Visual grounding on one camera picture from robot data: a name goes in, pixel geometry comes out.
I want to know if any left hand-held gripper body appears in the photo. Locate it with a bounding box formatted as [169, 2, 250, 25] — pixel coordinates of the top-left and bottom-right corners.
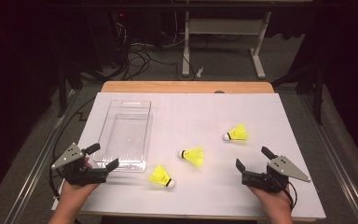
[50, 142, 110, 188]

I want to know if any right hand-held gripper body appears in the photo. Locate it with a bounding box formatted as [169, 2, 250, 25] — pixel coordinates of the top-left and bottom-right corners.
[241, 154, 312, 194]

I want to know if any clear plastic container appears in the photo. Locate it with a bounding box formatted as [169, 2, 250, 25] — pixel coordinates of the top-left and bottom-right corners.
[92, 99, 153, 173]

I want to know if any yellow shuttlecock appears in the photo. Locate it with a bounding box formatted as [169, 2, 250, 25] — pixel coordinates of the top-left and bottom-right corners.
[222, 122, 249, 142]
[177, 147, 205, 168]
[147, 163, 176, 189]

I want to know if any person's left hand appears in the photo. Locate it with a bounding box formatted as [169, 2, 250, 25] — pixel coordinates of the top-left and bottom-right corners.
[57, 157, 102, 209]

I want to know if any person's right hand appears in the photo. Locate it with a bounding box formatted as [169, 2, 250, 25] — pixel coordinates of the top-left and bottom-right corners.
[248, 183, 294, 213]

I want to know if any white board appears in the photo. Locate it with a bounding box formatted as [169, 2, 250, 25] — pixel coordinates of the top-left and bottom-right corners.
[51, 91, 326, 220]

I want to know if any black metal stand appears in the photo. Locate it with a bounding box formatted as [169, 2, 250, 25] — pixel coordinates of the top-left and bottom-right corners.
[55, 59, 106, 118]
[271, 59, 325, 125]

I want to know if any wooden table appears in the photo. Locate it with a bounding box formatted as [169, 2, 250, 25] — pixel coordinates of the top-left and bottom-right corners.
[80, 80, 318, 223]

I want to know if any black device with red light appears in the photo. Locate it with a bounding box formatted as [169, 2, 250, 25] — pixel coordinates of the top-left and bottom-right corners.
[114, 10, 128, 35]

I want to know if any right hand-held gripper black cable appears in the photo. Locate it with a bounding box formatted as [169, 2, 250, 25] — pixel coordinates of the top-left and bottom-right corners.
[273, 175, 298, 211]

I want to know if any hand-held gripper black cable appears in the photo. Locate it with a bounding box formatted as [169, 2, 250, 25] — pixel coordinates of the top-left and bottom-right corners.
[48, 96, 97, 200]
[273, 175, 298, 211]

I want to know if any left hand-held gripper black cable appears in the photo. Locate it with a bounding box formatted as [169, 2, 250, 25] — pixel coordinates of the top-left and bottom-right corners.
[48, 96, 97, 200]

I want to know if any metal floor rail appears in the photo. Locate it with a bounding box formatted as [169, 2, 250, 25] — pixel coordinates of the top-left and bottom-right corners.
[296, 92, 358, 224]
[4, 90, 82, 224]

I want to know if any bundle of floor cables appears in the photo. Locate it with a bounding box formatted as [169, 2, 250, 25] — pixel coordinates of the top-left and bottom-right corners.
[115, 21, 197, 82]

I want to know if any white metal desk frame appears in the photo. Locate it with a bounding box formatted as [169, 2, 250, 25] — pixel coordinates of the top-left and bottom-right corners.
[181, 10, 273, 80]

